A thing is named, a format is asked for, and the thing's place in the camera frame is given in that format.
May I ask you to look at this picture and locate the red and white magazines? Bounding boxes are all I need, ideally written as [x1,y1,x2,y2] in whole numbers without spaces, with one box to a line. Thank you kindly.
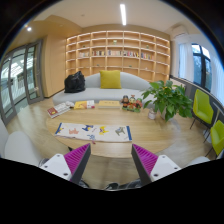
[47,101,74,118]

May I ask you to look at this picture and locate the white chair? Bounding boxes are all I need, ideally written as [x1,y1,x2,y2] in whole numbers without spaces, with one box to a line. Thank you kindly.
[0,119,44,167]

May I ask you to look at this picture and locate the yellow and white picture book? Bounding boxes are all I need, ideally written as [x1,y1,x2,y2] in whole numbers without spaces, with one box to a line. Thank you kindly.
[74,100,95,109]

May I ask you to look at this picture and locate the long ceiling light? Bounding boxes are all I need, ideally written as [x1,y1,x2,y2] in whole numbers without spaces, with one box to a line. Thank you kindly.
[120,4,126,26]

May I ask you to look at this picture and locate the white towel with animal prints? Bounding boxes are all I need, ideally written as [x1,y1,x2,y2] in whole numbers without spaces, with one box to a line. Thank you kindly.
[55,123,132,143]

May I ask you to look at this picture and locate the yellow cushion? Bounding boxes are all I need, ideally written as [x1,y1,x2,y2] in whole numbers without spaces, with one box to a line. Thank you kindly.
[100,70,121,89]

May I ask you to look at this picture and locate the green potted plant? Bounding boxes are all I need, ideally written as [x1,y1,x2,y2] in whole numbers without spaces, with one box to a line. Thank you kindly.
[142,80,193,121]

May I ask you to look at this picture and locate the dark framed window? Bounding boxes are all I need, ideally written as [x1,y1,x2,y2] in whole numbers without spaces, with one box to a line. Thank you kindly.
[192,43,212,92]

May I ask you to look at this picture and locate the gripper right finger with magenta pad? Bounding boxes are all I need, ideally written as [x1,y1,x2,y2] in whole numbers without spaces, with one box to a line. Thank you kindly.
[131,144,180,186]

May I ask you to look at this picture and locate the small white jar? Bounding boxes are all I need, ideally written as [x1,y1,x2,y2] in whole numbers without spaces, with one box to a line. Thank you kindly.
[148,108,157,120]

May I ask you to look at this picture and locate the lime green chair far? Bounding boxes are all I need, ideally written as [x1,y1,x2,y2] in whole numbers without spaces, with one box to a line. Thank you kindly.
[193,89,214,128]

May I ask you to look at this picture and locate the colourful toy figures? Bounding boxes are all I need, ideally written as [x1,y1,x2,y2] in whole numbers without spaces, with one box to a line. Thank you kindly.
[121,95,143,113]

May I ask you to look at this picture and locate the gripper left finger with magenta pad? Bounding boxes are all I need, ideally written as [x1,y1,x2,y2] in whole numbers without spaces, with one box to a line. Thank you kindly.
[41,144,91,184]

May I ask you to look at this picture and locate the wooden wall bookshelf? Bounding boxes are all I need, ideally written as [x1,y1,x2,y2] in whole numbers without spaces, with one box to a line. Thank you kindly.
[66,30,170,82]

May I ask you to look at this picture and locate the glass double door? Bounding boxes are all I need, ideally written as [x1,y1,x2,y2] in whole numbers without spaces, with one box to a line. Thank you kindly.
[0,40,44,124]

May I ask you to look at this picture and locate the black bag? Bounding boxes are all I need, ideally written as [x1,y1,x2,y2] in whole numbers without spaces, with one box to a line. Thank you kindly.
[64,71,85,93]

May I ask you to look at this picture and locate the lime green chair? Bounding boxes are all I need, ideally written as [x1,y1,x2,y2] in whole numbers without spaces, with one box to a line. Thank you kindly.
[193,89,214,128]
[210,120,224,155]

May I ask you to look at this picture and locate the light grey sofa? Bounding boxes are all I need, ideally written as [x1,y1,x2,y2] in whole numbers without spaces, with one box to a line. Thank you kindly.
[53,72,150,105]

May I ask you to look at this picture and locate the lime green chair near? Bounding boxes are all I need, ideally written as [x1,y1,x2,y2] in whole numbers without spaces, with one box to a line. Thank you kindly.
[210,120,224,155]

